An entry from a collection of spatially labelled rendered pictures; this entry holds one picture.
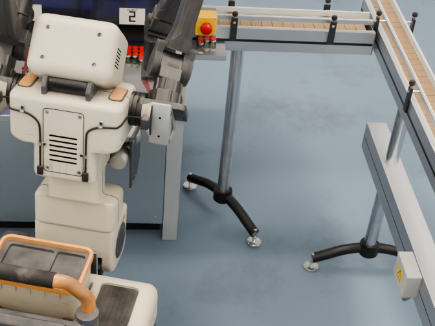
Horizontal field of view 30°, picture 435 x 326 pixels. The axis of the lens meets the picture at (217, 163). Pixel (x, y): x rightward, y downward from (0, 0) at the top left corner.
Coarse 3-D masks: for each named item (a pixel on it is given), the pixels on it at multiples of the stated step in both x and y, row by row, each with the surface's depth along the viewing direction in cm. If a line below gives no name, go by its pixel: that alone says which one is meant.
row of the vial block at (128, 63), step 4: (128, 52) 271; (136, 52) 271; (128, 56) 270; (132, 56) 271; (136, 56) 270; (128, 60) 271; (132, 60) 271; (136, 60) 271; (128, 64) 272; (132, 64) 272; (136, 64) 272
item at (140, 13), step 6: (120, 12) 271; (126, 12) 271; (138, 12) 271; (144, 12) 271; (120, 18) 272; (126, 18) 272; (132, 18) 272; (138, 18) 272; (144, 18) 272; (126, 24) 273; (132, 24) 273; (138, 24) 274
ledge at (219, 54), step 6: (192, 42) 289; (216, 42) 291; (222, 42) 291; (192, 48) 286; (216, 48) 287; (222, 48) 288; (198, 54) 283; (204, 54) 283; (210, 54) 284; (216, 54) 284; (222, 54) 284; (216, 60) 284; (222, 60) 284
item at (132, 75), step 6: (138, 66) 273; (126, 72) 269; (132, 72) 270; (138, 72) 270; (126, 78) 266; (132, 78) 267; (138, 78) 267; (138, 84) 264; (150, 84) 265; (138, 90) 261; (144, 90) 262
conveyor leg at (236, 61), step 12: (240, 60) 302; (240, 72) 306; (228, 84) 310; (240, 84) 310; (228, 96) 312; (228, 108) 315; (228, 120) 318; (228, 132) 322; (228, 144) 325; (228, 156) 329; (228, 168) 333; (228, 180) 337
